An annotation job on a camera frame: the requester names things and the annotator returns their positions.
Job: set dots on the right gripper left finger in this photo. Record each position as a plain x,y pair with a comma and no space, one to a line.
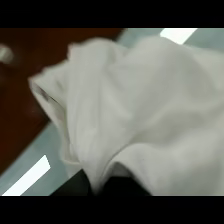
75,186

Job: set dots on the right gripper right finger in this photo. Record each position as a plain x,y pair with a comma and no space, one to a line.
125,186

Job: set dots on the white T-shirt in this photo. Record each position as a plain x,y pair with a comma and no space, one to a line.
146,110

